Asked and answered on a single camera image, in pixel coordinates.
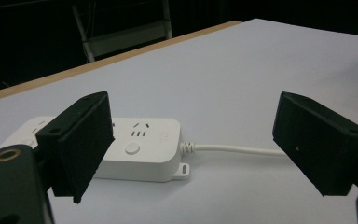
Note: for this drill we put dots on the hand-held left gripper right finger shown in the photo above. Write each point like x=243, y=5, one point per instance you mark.
x=318, y=146

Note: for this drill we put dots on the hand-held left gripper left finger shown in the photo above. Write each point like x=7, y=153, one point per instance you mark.
x=74, y=146

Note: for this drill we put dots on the white power strip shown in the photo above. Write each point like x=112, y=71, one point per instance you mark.
x=149, y=149

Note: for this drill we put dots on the metal stand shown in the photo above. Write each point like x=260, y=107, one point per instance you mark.
x=124, y=32

